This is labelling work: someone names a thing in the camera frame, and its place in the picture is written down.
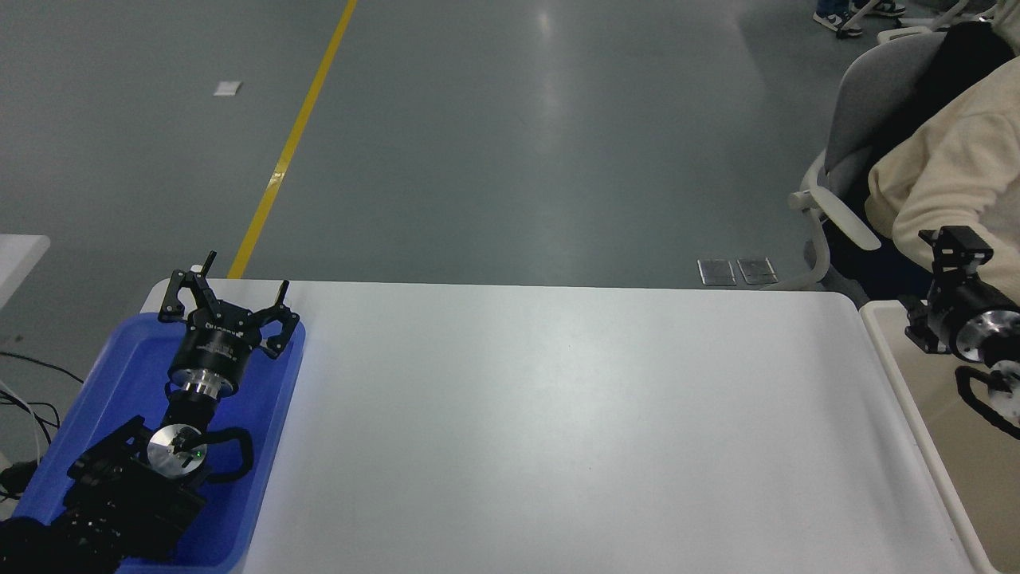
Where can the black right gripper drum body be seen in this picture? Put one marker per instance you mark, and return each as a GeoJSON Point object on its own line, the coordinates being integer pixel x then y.
{"type": "Point", "coordinates": [960, 307]}

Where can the white paper scrap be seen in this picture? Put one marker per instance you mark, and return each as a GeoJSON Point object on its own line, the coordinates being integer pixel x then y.
{"type": "Point", "coordinates": [228, 88]}

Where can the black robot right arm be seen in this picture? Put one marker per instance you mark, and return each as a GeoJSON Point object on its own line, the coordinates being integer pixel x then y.
{"type": "Point", "coordinates": [992, 335]}

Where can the blue plastic tray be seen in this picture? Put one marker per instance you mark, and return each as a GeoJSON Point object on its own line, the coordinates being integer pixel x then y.
{"type": "Point", "coordinates": [135, 359]}

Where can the white chair base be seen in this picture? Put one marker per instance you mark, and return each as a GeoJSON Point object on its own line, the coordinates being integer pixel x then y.
{"type": "Point", "coordinates": [916, 32]}

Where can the metal floor plate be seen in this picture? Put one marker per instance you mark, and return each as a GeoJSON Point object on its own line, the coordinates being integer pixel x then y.
{"type": "Point", "coordinates": [716, 272]}
{"type": "Point", "coordinates": [757, 270]}

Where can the large pale bin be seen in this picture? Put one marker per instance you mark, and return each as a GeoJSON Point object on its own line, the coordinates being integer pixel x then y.
{"type": "Point", "coordinates": [956, 478]}

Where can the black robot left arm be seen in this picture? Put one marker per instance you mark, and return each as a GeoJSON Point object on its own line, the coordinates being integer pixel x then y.
{"type": "Point", "coordinates": [119, 494]}

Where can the grey white office chair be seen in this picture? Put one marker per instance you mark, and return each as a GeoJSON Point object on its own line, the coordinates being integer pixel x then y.
{"type": "Point", "coordinates": [868, 88]}

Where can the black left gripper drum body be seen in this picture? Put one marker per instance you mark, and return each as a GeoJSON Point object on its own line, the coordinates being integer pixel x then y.
{"type": "Point", "coordinates": [215, 343]}

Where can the person's shoe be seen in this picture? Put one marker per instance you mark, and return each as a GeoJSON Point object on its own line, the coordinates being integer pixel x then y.
{"type": "Point", "coordinates": [880, 8]}
{"type": "Point", "coordinates": [837, 22]}

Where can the person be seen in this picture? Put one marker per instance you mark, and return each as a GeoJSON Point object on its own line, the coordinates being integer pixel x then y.
{"type": "Point", "coordinates": [956, 175]}

